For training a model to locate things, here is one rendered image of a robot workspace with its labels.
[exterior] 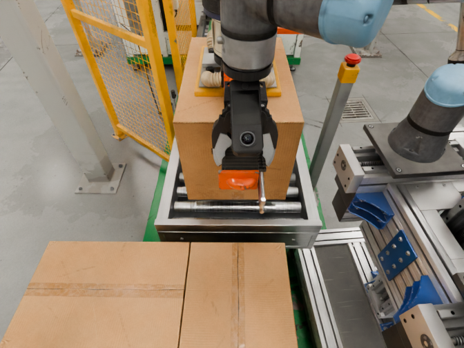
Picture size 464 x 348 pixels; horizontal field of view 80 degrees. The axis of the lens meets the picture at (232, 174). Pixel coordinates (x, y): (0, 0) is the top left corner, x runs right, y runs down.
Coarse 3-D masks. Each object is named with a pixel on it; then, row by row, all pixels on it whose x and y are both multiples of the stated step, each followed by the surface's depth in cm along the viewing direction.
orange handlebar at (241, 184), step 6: (282, 30) 96; (288, 30) 96; (228, 180) 51; (234, 180) 51; (240, 180) 50; (246, 180) 50; (252, 180) 51; (234, 186) 50; (240, 186) 50; (246, 186) 50; (252, 186) 51
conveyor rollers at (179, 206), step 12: (204, 36) 253; (180, 180) 141; (180, 192) 135; (288, 192) 134; (180, 204) 129; (192, 204) 129; (204, 204) 129; (216, 204) 129; (228, 204) 129; (240, 204) 129; (252, 204) 129; (276, 204) 129; (288, 204) 129; (300, 204) 129
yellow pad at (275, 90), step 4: (272, 68) 100; (276, 68) 101; (276, 72) 99; (276, 76) 98; (276, 80) 96; (276, 84) 94; (268, 88) 92; (272, 88) 92; (276, 88) 92; (280, 88) 93; (268, 92) 91; (272, 92) 91; (276, 92) 91; (280, 92) 91; (268, 96) 92; (272, 96) 92; (276, 96) 92; (280, 96) 92
